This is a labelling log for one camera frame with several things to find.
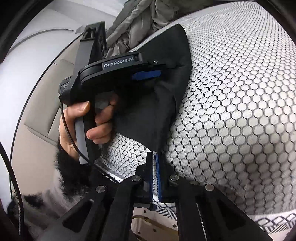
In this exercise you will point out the grey rumpled duvet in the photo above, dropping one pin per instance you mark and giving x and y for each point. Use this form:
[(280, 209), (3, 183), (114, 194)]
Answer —
[(139, 19)]

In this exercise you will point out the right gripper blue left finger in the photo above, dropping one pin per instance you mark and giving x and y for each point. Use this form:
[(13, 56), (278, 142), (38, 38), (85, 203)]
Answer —
[(148, 180)]

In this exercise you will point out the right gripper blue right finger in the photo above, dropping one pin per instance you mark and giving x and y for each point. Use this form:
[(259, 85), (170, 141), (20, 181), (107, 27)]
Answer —
[(160, 171)]

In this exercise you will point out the black white patterned rug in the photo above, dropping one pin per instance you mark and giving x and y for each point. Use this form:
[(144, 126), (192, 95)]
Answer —
[(270, 223)]

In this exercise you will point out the beige upholstered headboard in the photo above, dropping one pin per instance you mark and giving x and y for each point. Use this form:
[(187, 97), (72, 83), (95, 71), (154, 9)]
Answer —
[(34, 150)]

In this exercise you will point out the honeycomb patterned mattress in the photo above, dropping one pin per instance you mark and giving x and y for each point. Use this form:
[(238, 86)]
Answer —
[(236, 124)]

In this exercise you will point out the person's left hand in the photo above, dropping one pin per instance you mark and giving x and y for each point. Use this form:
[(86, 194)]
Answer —
[(84, 125)]

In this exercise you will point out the black pants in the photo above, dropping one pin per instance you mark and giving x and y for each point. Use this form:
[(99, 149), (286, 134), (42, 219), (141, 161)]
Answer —
[(148, 107)]

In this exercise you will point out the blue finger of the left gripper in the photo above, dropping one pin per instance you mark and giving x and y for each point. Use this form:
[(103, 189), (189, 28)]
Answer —
[(146, 75)]

